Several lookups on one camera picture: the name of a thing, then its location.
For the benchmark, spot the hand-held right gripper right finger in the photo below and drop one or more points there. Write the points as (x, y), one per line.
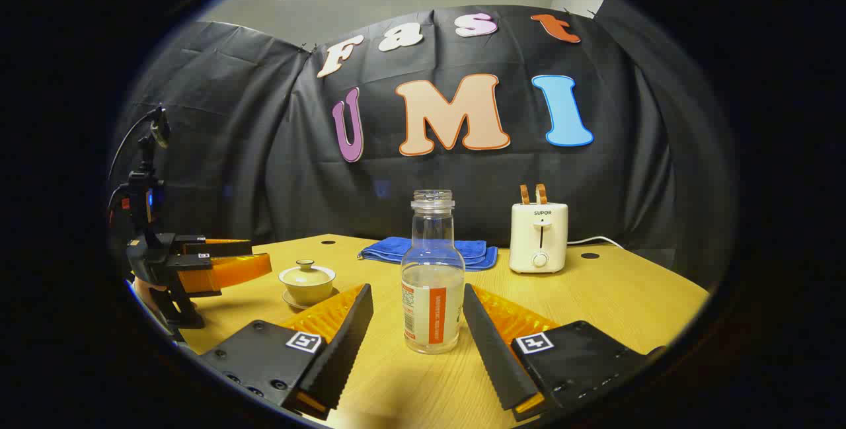
(492, 356)

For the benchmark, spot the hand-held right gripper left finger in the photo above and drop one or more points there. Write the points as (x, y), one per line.
(344, 350)

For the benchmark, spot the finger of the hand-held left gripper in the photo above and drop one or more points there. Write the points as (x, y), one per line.
(231, 270)
(218, 246)

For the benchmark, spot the cream ceramic teacup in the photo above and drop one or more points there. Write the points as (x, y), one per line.
(307, 295)

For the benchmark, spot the cream teacup lid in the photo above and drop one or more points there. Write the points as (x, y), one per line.
(307, 275)

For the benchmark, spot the clear glass water bottle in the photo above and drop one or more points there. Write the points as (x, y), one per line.
(433, 270)

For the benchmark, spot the black backdrop cloth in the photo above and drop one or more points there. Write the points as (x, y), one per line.
(264, 151)

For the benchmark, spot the folded blue towel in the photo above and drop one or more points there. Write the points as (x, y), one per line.
(383, 250)

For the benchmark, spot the white toaster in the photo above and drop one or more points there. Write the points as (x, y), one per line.
(538, 237)

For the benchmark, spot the brown toast slice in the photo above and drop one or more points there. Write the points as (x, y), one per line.
(541, 194)
(525, 195)

